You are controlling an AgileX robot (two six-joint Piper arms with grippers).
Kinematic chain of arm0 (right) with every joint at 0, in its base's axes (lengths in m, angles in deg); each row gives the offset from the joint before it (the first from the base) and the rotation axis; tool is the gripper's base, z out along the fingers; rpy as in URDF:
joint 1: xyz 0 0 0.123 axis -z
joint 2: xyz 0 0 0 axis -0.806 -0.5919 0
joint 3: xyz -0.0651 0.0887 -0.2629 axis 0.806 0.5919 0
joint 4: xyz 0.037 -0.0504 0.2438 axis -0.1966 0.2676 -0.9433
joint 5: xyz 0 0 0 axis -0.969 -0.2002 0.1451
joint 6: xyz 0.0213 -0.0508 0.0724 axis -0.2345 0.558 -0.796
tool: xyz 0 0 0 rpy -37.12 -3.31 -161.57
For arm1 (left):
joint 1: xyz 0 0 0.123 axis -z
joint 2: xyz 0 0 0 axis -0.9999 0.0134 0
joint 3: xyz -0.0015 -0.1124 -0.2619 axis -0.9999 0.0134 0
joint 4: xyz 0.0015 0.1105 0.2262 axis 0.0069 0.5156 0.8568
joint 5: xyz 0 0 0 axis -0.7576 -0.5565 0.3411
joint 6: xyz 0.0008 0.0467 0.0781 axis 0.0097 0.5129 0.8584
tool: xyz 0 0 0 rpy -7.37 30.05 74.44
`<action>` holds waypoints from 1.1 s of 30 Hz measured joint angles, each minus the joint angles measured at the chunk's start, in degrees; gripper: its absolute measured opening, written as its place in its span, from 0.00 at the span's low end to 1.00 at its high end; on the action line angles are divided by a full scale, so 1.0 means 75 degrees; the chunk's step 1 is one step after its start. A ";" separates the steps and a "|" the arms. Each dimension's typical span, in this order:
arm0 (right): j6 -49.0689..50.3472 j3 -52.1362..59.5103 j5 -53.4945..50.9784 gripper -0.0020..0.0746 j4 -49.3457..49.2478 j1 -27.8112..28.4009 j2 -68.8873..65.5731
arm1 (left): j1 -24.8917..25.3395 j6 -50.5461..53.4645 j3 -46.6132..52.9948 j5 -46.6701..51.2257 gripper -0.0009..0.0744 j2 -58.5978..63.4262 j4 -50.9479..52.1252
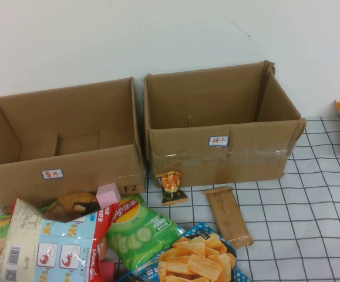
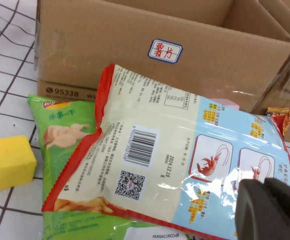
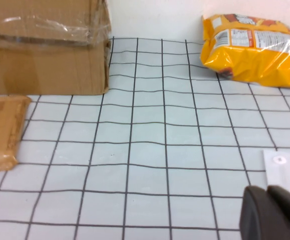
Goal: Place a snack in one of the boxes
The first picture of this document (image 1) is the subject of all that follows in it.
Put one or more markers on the small green Lays bag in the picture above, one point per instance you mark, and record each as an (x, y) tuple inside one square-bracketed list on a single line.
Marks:
[(0, 229)]

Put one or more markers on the white red shrimp strips bag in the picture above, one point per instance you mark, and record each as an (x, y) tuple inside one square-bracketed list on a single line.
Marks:
[(40, 235)]

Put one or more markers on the pink foam cube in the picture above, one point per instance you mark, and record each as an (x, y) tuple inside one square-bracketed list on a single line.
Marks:
[(108, 196)]

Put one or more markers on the green cucumber Lays bag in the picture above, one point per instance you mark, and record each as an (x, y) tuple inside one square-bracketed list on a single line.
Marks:
[(140, 232)]

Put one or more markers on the blue potato chips bag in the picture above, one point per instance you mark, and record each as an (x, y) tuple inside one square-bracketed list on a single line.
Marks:
[(199, 261)]

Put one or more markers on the taped cardboard box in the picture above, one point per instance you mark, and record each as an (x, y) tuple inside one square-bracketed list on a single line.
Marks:
[(216, 164)]

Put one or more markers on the dark brown snack bag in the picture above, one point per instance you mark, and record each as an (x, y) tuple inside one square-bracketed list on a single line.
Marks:
[(70, 205)]

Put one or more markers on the cardboard box marked F2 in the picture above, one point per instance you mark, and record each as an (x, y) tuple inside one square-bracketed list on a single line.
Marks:
[(70, 170)]

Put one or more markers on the small black orange snack packet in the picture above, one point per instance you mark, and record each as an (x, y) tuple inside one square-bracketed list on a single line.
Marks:
[(171, 188)]

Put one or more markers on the brown snack bar packet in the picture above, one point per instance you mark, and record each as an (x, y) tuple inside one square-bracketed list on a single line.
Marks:
[(228, 217)]

